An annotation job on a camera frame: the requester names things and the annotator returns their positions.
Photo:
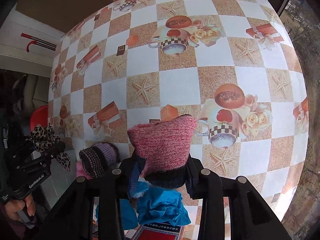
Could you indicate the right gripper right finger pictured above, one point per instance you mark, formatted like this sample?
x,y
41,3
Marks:
x,y
194,182

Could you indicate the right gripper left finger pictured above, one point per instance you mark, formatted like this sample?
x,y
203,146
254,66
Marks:
x,y
136,169

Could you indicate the blue cloth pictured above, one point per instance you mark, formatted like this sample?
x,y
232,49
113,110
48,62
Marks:
x,y
150,204

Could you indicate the leopard print scrunchie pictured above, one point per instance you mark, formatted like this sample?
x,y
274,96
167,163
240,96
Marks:
x,y
47,142

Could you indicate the pink knitted hat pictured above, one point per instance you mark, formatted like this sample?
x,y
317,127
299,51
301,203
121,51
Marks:
x,y
162,150

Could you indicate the pink foam sponge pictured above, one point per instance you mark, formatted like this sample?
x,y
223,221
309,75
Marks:
x,y
80,171

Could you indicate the person's left hand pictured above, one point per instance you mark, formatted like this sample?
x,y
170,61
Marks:
x,y
13,206

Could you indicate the purple black knitted hat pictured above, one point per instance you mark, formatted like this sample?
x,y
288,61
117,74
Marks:
x,y
99,158

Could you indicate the grey storage box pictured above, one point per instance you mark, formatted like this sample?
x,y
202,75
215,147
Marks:
x,y
60,180

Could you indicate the red plastic basin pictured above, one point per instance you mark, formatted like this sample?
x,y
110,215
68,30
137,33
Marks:
x,y
39,117

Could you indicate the red medicine box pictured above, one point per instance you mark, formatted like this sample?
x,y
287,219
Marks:
x,y
158,231

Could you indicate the checkered patterned tablecloth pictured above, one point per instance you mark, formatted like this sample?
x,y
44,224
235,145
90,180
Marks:
x,y
228,63

